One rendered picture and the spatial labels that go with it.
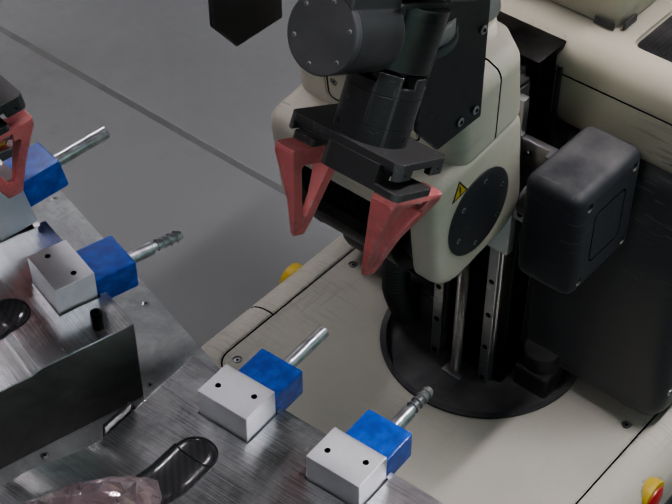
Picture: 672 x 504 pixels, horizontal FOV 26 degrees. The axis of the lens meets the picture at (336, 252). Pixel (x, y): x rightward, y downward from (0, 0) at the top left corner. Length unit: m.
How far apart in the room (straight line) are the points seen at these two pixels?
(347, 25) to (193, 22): 2.15
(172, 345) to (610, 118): 0.61
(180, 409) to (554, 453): 0.82
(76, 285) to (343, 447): 0.26
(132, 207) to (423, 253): 1.21
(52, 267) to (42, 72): 1.80
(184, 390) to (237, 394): 0.06
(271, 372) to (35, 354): 0.19
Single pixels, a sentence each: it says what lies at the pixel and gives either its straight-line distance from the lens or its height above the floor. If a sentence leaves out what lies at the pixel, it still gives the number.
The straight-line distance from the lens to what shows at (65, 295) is 1.20.
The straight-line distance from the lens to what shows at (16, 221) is 1.28.
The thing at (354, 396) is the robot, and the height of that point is 0.28.
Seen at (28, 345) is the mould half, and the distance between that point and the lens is 1.19.
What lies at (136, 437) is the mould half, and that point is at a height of 0.86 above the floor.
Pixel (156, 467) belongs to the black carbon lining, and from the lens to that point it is 1.14.
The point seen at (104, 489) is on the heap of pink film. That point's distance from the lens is 1.07.
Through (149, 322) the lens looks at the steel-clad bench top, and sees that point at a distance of 1.32.
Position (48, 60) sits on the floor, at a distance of 3.03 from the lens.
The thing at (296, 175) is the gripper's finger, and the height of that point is 1.05.
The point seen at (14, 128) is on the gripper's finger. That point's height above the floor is 1.01.
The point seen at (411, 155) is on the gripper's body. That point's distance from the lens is 1.05.
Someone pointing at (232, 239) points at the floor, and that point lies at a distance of 2.57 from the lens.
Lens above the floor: 1.74
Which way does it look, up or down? 43 degrees down
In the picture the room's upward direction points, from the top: straight up
